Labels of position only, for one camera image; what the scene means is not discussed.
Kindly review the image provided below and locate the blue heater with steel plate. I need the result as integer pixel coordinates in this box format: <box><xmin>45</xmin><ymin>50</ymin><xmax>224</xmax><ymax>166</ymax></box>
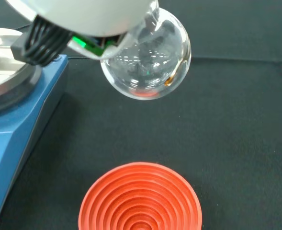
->
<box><xmin>0</xmin><ymin>20</ymin><xmax>68</xmax><ymax>230</ymax></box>

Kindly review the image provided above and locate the red ribbed flask stand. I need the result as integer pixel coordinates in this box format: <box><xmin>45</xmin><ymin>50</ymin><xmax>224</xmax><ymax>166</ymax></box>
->
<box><xmin>78</xmin><ymin>161</ymin><xmax>203</xmax><ymax>230</ymax></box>

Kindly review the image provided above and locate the black bench cloth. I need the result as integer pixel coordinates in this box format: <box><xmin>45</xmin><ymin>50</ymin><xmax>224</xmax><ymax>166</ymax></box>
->
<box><xmin>0</xmin><ymin>0</ymin><xmax>282</xmax><ymax>230</ymax></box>

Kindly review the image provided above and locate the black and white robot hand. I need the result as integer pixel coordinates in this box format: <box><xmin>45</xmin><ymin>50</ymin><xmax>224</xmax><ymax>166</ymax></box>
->
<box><xmin>5</xmin><ymin>0</ymin><xmax>159</xmax><ymax>67</ymax></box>

